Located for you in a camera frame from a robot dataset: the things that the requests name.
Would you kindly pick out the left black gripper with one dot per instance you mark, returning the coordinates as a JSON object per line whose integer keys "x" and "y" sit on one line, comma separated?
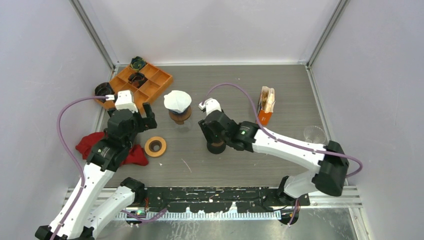
{"x": 149, "y": 121}

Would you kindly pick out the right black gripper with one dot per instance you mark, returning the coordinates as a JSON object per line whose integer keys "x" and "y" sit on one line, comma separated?
{"x": 207, "y": 132}

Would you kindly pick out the red and black carafe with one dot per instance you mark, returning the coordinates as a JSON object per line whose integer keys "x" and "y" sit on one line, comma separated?
{"x": 216, "y": 148}

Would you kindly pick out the dark wooden dripper stand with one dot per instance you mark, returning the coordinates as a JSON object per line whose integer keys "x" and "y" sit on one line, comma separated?
{"x": 180, "y": 118}

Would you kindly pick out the white paper coffee filter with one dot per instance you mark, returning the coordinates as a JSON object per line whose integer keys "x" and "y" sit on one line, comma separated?
{"x": 177, "y": 101}

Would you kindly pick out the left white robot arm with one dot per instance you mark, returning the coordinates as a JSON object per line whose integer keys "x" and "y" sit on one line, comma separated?
{"x": 78, "y": 220}

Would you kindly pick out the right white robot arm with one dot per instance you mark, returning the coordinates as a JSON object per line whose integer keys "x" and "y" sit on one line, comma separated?
{"x": 326, "y": 166}

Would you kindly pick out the orange coffee filter box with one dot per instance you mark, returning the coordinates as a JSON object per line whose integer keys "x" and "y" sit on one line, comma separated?
{"x": 263, "y": 117}

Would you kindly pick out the clear glass dripper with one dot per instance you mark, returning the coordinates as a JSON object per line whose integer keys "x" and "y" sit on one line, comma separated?
{"x": 314, "y": 134}

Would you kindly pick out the glass beaker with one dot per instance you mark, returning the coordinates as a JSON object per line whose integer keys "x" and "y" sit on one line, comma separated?
{"x": 184, "y": 126}

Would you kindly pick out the red cloth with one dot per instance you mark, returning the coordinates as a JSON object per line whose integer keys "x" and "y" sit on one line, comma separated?
{"x": 136, "y": 154}

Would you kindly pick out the orange wooden compartment tray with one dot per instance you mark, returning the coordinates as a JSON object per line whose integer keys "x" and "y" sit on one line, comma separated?
{"x": 146, "y": 84}

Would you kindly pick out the black rolled cloth in tray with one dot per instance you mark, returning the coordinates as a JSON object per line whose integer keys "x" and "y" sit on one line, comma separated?
{"x": 137, "y": 79}

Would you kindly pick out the dark patterned rolled cloth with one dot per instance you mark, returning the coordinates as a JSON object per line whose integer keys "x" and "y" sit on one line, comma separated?
{"x": 137, "y": 63}

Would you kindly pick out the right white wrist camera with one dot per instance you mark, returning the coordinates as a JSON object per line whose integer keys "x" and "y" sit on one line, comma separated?
{"x": 209, "y": 105}

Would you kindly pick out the light wooden ring holder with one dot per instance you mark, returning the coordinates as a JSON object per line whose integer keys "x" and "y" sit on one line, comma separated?
{"x": 155, "y": 147}

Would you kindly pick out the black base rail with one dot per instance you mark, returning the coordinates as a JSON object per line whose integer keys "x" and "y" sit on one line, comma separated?
{"x": 253, "y": 199}

